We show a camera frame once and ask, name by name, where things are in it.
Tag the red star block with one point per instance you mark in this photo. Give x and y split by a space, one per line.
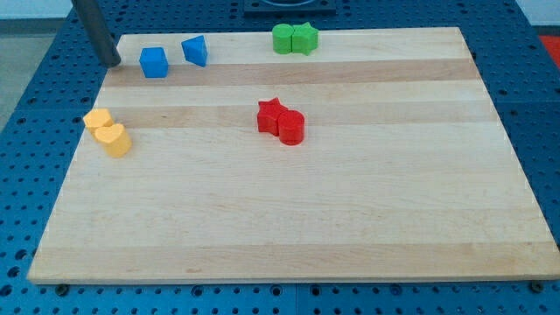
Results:
268 114

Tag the green star block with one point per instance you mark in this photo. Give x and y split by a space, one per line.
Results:
305 38

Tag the blue cube block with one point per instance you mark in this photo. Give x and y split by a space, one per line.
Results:
153 62

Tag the red cylinder block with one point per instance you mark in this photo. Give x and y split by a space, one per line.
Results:
291 127

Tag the light wooden board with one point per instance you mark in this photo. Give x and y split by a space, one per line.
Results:
405 173

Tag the green cylinder block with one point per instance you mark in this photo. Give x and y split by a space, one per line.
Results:
282 38

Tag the blue triangle block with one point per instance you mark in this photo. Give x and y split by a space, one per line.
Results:
195 50

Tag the yellow heart block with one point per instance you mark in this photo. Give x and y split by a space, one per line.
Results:
115 140

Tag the yellow hexagon block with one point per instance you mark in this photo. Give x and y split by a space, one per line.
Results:
97 118

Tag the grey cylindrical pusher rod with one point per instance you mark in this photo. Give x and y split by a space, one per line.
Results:
90 14

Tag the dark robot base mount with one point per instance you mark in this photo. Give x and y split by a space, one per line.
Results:
256 8

